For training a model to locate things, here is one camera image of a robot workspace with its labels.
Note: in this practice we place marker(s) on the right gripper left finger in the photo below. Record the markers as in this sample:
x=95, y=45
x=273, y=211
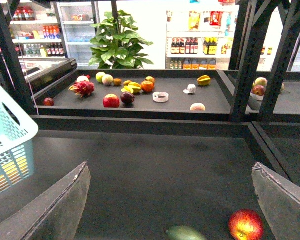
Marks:
x=53, y=215

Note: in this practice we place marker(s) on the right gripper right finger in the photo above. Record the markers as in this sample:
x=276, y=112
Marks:
x=279, y=200

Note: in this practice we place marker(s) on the yellow mango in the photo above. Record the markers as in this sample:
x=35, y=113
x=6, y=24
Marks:
x=13, y=171

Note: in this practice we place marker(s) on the light blue plastic basket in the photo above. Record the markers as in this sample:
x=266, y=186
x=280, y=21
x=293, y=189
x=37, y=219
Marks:
x=17, y=130

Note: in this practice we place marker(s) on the red yellow apple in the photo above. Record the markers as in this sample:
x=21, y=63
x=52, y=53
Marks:
x=246, y=224

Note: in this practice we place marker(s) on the dark green avocado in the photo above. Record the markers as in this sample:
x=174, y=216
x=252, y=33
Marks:
x=184, y=233

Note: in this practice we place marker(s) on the small dark red fruit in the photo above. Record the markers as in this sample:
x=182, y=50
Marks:
x=48, y=101

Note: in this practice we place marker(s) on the red apple in bowl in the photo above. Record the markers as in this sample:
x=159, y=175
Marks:
x=258, y=90

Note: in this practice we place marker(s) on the red apple on shelf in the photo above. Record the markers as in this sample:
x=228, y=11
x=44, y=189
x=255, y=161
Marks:
x=111, y=101

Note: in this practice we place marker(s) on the pale green apple in bowl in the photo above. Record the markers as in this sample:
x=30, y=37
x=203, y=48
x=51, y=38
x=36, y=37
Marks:
x=261, y=81

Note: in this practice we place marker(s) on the pink dragon fruit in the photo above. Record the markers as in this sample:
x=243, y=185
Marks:
x=83, y=88

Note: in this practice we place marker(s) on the pale peach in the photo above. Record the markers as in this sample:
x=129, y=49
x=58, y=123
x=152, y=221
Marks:
x=197, y=107

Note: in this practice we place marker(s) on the dark purple plum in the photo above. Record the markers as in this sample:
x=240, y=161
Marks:
x=127, y=98

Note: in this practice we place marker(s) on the beige round melon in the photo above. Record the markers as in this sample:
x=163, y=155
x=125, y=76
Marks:
x=107, y=79

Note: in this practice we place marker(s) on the brown kiwi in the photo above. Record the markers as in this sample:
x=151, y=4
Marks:
x=117, y=82

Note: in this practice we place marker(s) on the yellow starfruit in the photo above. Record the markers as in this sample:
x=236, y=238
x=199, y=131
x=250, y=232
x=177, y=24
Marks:
x=204, y=81
x=132, y=87

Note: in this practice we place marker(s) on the small orange brown fruit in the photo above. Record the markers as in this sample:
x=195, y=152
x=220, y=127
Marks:
x=127, y=82

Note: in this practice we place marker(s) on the yellow starfruit far right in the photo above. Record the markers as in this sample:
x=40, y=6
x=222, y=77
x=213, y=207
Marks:
x=204, y=81

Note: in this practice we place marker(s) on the crumpled white tape piece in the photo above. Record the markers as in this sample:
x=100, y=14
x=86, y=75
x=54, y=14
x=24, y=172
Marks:
x=191, y=89

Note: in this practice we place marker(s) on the orange persimmon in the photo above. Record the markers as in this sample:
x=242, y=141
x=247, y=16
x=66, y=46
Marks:
x=147, y=86

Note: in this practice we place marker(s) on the red green apple back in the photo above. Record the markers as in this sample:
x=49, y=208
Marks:
x=151, y=79

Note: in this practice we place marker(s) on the green potted plant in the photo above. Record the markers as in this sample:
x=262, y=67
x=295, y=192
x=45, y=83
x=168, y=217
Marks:
x=117, y=43

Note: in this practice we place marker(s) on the white store shelf with bottles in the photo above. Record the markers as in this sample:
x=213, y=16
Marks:
x=200, y=34

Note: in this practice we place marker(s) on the glass door refrigerator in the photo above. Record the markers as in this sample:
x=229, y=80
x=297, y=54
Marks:
x=76, y=19

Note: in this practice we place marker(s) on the black metal rack post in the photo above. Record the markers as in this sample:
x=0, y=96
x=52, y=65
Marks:
x=252, y=25

